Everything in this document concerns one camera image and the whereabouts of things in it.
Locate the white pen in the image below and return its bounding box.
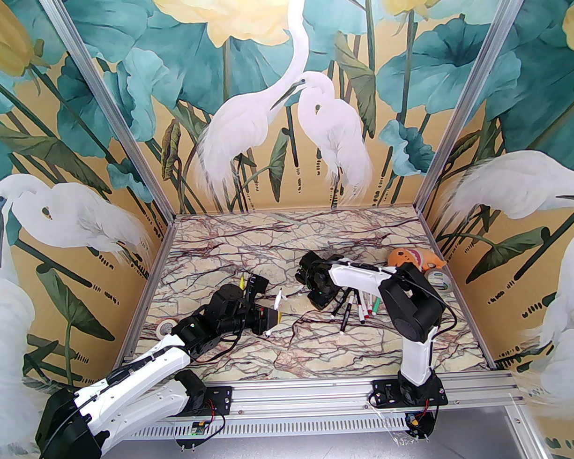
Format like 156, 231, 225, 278
265, 289, 290, 338

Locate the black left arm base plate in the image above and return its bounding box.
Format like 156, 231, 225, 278
194, 384, 234, 418

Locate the white tape roll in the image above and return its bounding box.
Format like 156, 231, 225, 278
156, 319, 179, 342

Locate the aluminium frame rail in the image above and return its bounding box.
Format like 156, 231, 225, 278
84, 369, 528, 425

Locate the aluminium side rail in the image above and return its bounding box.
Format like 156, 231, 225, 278
101, 216, 183, 386
417, 205, 499, 374

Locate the aluminium frame post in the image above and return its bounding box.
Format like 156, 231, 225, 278
40, 0, 175, 222
410, 0, 542, 213

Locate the perforated metal strip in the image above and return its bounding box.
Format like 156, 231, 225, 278
106, 413, 403, 442

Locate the clear tape roll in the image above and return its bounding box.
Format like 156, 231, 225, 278
425, 267, 454, 295

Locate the orange fish plush toy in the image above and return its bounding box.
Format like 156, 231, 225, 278
386, 246, 448, 278

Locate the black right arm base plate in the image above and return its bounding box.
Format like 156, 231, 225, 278
370, 377, 449, 410

